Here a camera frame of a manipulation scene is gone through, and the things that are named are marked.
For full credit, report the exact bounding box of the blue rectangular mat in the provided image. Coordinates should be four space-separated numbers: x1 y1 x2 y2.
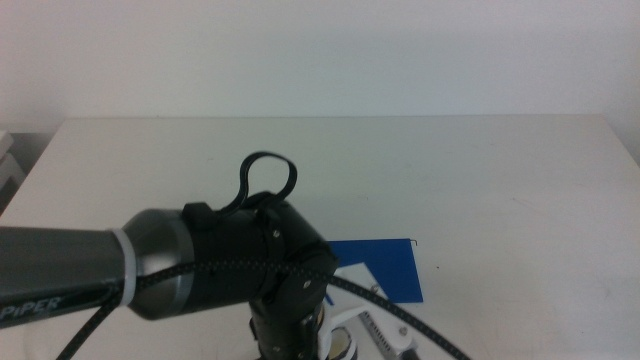
323 238 425 307

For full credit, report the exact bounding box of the black braided cable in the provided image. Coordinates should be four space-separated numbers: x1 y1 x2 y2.
54 258 472 360

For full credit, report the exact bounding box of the grey ribbed wrist camera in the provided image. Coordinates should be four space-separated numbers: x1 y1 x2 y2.
358 310 402 360

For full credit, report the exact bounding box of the thin black looped cable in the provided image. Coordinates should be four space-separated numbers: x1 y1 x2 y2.
219 150 300 217

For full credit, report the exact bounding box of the white cable tie band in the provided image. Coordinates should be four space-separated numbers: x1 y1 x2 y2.
110 228 140 307

